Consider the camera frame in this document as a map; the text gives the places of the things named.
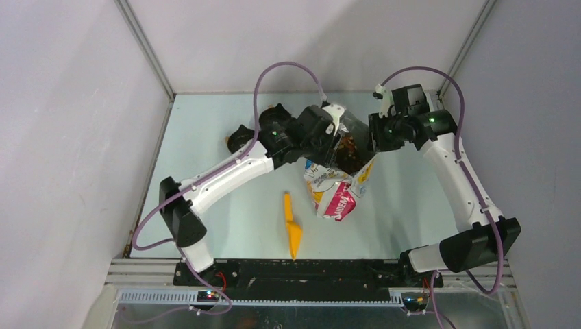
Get black cat bowl fish print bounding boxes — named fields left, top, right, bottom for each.
left=226, top=125, right=255, bottom=154

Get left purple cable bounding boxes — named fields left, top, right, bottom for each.
left=132, top=61, right=329, bottom=253

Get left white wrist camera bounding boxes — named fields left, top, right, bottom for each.
left=322, top=103, right=346, bottom=136

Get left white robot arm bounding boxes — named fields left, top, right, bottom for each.
left=160, top=103, right=345, bottom=286

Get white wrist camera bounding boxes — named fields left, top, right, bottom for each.
left=322, top=103, right=346, bottom=136
left=372, top=84, right=393, bottom=117

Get pet food bag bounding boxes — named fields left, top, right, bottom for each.
left=303, top=108, right=378, bottom=223

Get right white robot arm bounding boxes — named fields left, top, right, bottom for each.
left=368, top=84, right=521, bottom=287

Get black cat bowl paw print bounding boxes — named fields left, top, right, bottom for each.
left=258, top=103, right=292, bottom=130

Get pet food kibble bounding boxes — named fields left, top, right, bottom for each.
left=335, top=133, right=365, bottom=175

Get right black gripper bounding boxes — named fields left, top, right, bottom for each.
left=366, top=111, right=408, bottom=153

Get orange plastic scoop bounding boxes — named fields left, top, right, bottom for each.
left=283, top=193, right=303, bottom=260

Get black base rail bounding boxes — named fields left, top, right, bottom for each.
left=200, top=258, right=432, bottom=302

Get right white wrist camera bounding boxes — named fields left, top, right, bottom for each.
left=372, top=84, right=393, bottom=117

